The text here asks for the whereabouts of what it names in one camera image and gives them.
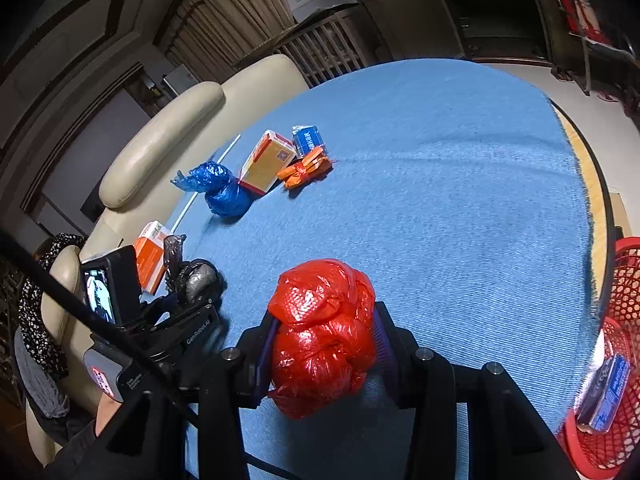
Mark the orange wrapper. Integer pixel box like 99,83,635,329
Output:
277,147,334,191

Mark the wooden glass door leaf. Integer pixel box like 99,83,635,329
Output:
332,0,463,63
520,0,640,76

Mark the metal chair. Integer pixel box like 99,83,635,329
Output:
550,0,640,96

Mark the flat cardboard box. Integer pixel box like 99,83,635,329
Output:
607,190,628,241

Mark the blue plastic bag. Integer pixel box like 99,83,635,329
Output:
171,161,255,218

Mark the round wooden table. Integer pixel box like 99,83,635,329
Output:
550,100,626,311

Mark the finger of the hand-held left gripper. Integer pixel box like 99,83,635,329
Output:
142,287,183,326
186,258,225,311

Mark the long blue white box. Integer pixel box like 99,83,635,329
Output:
575,353,632,433

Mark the dark floral cloth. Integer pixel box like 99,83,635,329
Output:
17,232,88,381

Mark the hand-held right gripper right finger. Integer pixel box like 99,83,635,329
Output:
372,302,576,480

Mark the person's left forearm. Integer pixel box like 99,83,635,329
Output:
42,399,126,480

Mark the yellow orange medicine box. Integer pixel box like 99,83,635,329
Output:
239,130,297,196

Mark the white air conditioner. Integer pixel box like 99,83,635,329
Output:
162,64,193,96

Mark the white thin stick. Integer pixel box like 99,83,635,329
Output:
174,133,242,233

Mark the wooden crib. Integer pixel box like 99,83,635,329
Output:
232,7,368,88

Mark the black wall television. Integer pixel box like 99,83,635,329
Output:
80,187,108,223

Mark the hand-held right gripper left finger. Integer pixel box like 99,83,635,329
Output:
107,312,281,480

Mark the red plastic bag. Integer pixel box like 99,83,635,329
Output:
267,259,377,420

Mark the cream leather sofa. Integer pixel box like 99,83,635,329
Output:
25,54,311,466

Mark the grey cloth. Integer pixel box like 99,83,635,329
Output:
14,330,71,421

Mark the beige striped curtain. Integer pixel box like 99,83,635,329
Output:
155,0,296,83

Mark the red plastic basket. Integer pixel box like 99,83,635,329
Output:
557,236,640,471

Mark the orange white medicine box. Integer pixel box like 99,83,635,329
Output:
133,221,173,295

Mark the red scarf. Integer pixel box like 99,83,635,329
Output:
550,0,608,43

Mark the small blue box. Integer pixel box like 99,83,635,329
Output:
291,124,329,159

